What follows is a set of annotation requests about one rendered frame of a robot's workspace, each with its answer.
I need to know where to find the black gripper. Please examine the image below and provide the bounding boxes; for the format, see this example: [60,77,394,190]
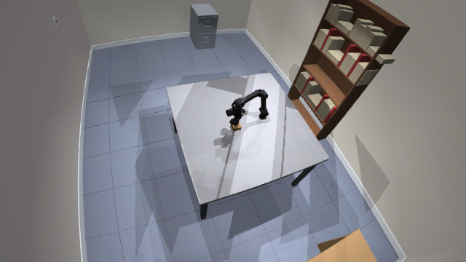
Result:
[229,108,245,126]

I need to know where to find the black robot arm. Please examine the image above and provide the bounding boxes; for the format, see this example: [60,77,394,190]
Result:
[226,90,269,120]

